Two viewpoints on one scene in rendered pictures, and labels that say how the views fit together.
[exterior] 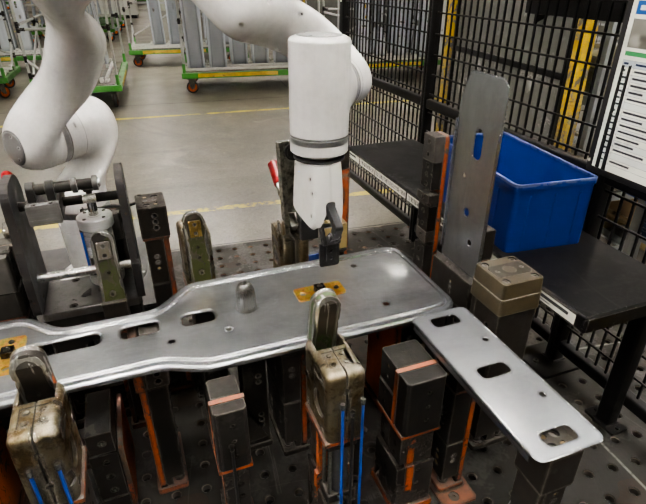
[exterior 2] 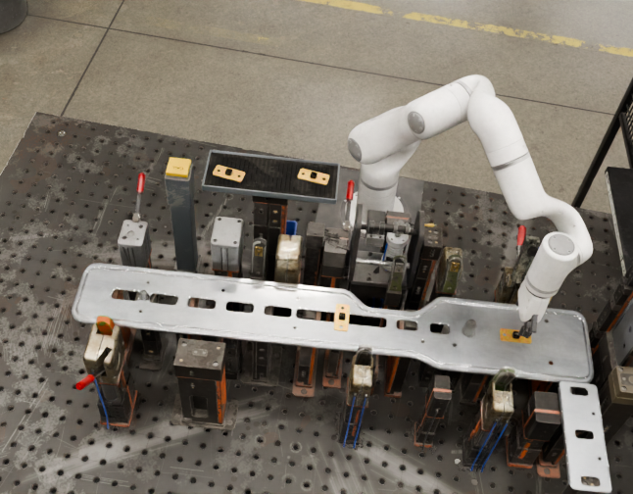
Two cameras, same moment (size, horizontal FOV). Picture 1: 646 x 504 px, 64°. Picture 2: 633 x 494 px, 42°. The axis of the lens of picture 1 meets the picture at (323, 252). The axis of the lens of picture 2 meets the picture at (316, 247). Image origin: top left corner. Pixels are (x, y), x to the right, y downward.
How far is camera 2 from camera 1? 1.48 m
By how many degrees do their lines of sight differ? 28
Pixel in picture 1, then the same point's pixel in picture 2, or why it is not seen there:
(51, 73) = (398, 132)
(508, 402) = (578, 455)
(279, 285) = (493, 320)
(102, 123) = not seen: hidden behind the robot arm
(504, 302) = (617, 398)
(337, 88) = (559, 274)
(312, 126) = (539, 283)
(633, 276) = not seen: outside the picture
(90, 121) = not seen: hidden behind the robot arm
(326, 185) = (536, 308)
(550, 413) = (595, 469)
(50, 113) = (387, 146)
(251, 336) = (464, 356)
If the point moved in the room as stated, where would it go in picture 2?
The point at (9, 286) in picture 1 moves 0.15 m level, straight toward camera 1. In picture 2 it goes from (341, 265) to (353, 310)
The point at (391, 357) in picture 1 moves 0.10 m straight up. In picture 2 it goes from (536, 399) to (548, 380)
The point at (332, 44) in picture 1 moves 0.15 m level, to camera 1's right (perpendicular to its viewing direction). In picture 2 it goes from (562, 261) to (628, 287)
